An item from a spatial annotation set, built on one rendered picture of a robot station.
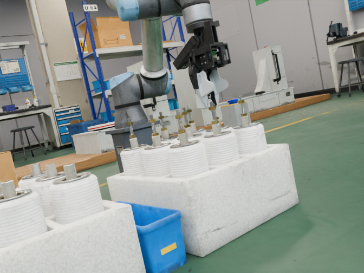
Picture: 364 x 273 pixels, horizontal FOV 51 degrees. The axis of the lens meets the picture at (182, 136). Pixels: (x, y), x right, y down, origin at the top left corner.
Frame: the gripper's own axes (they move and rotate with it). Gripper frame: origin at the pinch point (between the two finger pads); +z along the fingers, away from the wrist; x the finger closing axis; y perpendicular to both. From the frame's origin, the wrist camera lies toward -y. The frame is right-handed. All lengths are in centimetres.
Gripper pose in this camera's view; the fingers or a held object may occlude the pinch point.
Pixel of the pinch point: (208, 101)
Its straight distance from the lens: 102.7
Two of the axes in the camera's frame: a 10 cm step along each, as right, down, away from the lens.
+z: 2.0, 9.8, 0.9
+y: 6.8, -0.8, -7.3
